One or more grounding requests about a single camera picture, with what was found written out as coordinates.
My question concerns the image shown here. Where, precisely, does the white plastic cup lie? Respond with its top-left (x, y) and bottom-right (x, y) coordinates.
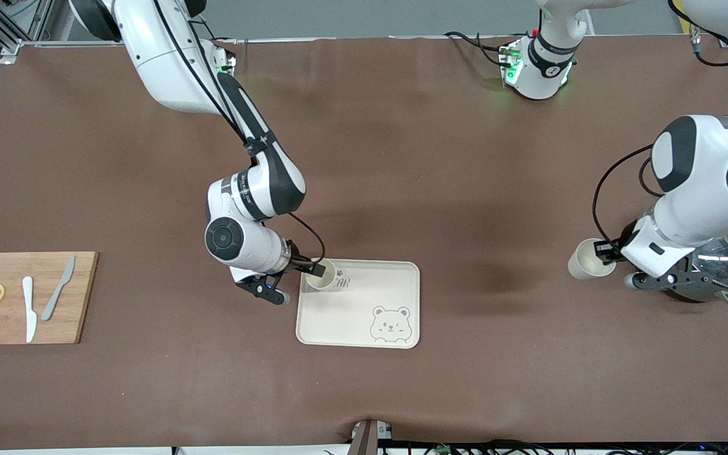
top-left (567, 238), bottom-right (618, 281)
top-left (305, 258), bottom-right (338, 292)

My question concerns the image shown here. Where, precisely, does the cream bear print tray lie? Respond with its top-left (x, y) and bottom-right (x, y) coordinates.
top-left (295, 259), bottom-right (421, 349)

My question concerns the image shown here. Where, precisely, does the brown table cover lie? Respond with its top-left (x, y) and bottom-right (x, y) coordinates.
top-left (0, 35), bottom-right (728, 451)

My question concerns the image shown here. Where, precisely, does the bamboo cutting board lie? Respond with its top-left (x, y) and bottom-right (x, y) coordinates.
top-left (0, 252), bottom-right (99, 346)

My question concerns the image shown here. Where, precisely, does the grey plastic knife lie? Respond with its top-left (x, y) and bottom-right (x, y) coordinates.
top-left (40, 255), bottom-right (76, 322)

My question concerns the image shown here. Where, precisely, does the white plastic knife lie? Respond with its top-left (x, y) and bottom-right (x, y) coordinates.
top-left (21, 276), bottom-right (38, 344)

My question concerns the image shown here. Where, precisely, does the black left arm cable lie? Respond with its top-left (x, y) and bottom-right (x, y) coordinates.
top-left (593, 0), bottom-right (728, 244)

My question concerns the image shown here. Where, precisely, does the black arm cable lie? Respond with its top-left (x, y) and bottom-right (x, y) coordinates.
top-left (152, 0), bottom-right (327, 263)
top-left (593, 0), bottom-right (728, 244)

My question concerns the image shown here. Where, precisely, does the metal table edge bracket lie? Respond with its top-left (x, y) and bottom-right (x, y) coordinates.
top-left (348, 419), bottom-right (394, 455)

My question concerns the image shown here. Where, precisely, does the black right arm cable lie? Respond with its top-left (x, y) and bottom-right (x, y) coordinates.
top-left (152, 0), bottom-right (327, 263)

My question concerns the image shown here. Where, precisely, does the black left base cable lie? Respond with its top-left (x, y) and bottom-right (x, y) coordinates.
top-left (444, 30), bottom-right (510, 67)

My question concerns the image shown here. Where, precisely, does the aluminium frame rail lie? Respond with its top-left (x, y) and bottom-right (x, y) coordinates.
top-left (0, 0), bottom-right (131, 64)

